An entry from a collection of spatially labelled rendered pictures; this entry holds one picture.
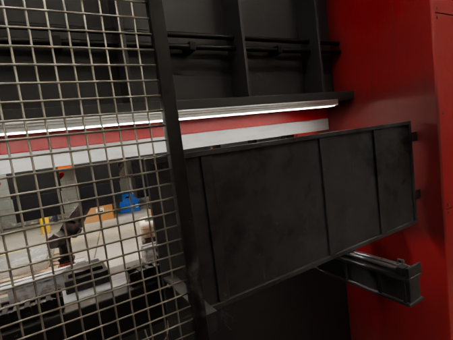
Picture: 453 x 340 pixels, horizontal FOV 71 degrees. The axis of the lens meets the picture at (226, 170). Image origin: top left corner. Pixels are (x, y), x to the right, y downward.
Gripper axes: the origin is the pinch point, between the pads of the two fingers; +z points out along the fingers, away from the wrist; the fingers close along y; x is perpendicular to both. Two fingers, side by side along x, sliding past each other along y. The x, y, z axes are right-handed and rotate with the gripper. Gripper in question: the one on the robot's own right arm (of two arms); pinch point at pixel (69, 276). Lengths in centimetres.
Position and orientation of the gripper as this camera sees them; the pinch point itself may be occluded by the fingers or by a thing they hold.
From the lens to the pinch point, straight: 178.2
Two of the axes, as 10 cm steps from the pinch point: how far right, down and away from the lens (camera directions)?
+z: 2.1, 9.7, -1.3
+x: 9.2, -1.5, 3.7
